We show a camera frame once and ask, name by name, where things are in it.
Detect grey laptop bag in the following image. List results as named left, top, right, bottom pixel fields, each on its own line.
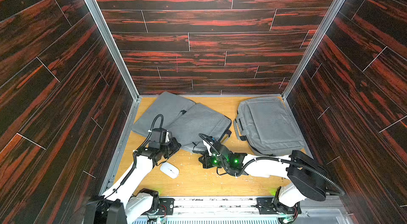
left=131, top=92, right=196, bottom=137
left=233, top=97, right=306, bottom=156
left=168, top=103, right=232, bottom=154

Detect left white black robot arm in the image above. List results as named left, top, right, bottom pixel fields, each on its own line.
left=83, top=114, right=181, bottom=224

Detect left white computer mouse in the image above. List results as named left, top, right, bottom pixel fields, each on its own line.
left=160, top=162, right=180, bottom=179

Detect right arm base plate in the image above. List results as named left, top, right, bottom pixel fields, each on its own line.
left=255, top=197, right=302, bottom=216

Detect aluminium front rail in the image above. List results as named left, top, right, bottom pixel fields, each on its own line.
left=81, top=196, right=354, bottom=224

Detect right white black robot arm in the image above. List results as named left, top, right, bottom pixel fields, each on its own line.
left=199, top=142, right=345, bottom=213

